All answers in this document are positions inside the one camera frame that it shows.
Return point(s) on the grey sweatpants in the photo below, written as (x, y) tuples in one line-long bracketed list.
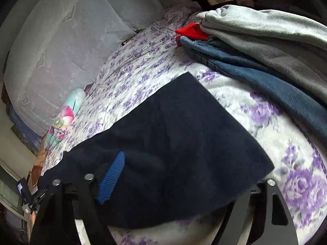
[(268, 30)]

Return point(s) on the navy blue pants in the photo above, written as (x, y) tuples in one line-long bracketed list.
[(178, 132)]

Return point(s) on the orange patterned cloth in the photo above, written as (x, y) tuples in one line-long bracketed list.
[(38, 163)]

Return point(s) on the red cloth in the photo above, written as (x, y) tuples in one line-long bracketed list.
[(191, 30)]

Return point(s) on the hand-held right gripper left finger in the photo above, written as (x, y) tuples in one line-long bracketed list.
[(112, 178)]

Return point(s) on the purple floral bedspread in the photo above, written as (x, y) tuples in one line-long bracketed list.
[(281, 122)]

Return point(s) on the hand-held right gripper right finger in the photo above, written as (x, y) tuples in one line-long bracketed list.
[(263, 209)]

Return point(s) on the colourful floral pillow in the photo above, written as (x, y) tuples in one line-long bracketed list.
[(63, 117)]

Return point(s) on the blue jeans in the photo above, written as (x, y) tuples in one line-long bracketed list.
[(268, 81)]

